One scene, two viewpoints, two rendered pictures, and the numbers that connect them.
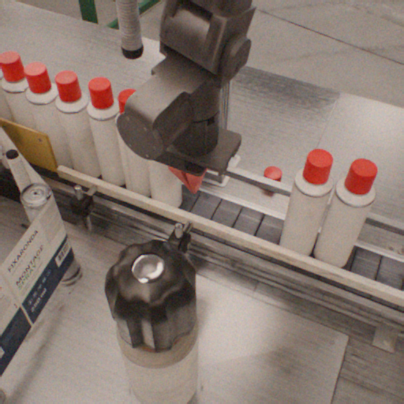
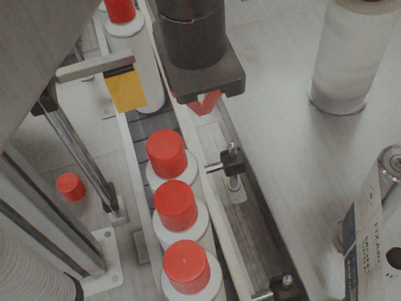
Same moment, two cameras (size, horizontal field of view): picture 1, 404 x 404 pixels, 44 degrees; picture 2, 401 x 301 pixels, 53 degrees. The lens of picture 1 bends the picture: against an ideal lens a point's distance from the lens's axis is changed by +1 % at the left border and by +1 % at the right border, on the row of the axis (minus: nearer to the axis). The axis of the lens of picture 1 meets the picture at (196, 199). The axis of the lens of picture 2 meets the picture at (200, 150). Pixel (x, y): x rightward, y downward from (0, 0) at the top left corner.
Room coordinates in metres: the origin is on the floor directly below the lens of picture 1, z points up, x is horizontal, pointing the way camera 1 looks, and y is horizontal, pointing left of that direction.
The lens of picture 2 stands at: (0.61, 0.23, 1.38)
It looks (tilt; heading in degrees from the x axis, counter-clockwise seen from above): 58 degrees down; 237
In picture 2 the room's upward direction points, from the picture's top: 10 degrees counter-clockwise
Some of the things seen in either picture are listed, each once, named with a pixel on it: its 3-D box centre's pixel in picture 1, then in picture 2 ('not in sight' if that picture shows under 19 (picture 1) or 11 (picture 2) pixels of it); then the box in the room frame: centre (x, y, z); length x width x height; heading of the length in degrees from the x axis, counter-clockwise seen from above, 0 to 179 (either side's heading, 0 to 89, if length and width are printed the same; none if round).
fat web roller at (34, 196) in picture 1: (52, 236); (372, 208); (0.39, 0.20, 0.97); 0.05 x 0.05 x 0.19
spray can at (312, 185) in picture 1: (306, 207); (135, 55); (0.43, -0.16, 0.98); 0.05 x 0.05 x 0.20
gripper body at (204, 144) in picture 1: (195, 128); (193, 32); (0.44, 0.00, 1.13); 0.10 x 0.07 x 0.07; 65
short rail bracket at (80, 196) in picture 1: (89, 203); (270, 296); (0.51, 0.18, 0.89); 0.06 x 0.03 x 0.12; 155
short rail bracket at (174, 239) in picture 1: (180, 248); (233, 166); (0.43, 0.03, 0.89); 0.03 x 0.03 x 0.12; 65
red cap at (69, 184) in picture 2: (272, 177); (71, 186); (0.61, -0.14, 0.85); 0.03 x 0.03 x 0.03
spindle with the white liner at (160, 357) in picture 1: (158, 339); (361, 12); (0.22, 0.04, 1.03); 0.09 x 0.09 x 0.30
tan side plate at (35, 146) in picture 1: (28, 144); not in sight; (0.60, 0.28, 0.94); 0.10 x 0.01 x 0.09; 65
